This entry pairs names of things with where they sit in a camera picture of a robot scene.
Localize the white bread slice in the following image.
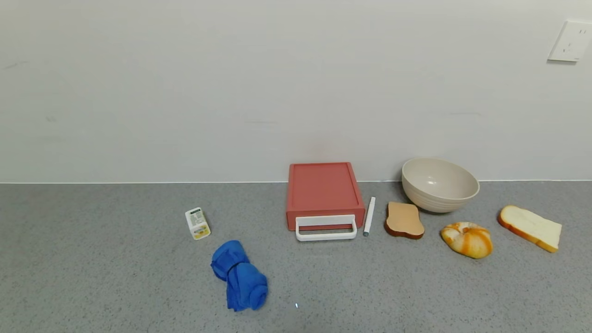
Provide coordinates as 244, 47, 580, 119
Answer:
498, 205, 563, 253

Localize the red drawer with white handle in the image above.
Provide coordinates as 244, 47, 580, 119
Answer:
286, 212, 366, 242

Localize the red drawer cabinet housing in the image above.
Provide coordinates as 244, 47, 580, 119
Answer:
286, 162, 366, 218

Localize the orange swirl bread roll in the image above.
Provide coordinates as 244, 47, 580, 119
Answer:
440, 222, 493, 259

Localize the beige ribbed bowl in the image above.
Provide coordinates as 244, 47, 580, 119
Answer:
401, 157, 480, 214

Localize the small white yellow carton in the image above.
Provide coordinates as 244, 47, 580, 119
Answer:
185, 207, 211, 241

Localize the white marker pen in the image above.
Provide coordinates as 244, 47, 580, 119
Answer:
363, 197, 376, 237

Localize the brown toast slice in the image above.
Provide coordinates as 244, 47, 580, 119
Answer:
384, 201, 425, 240

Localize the white wall socket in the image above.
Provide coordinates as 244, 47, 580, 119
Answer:
548, 20, 592, 63

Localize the blue rolled cloth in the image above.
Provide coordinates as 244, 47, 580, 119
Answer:
210, 240, 269, 312

